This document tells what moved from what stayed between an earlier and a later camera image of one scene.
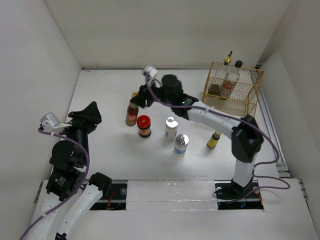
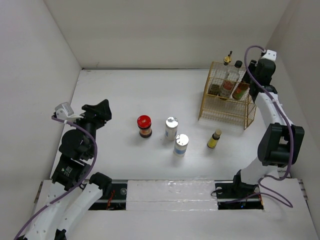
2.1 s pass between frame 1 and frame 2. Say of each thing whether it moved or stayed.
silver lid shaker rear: stayed
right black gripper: moved
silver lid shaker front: stayed
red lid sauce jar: stayed
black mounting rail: stayed
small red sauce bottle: moved
